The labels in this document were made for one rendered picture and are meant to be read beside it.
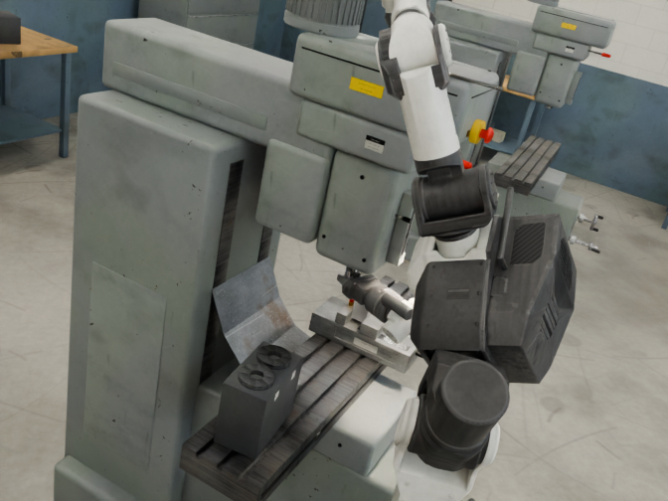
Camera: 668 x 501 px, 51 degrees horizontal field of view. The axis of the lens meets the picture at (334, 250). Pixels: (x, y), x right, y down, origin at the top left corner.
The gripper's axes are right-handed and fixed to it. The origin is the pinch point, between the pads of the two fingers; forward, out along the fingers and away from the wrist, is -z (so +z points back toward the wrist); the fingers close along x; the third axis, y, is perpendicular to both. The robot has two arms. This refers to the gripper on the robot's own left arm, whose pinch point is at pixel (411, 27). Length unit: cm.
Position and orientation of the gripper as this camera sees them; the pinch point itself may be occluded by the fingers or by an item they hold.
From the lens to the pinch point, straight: 177.7
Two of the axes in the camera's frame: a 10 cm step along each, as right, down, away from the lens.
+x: 9.5, 2.8, -1.5
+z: -1.2, -1.1, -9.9
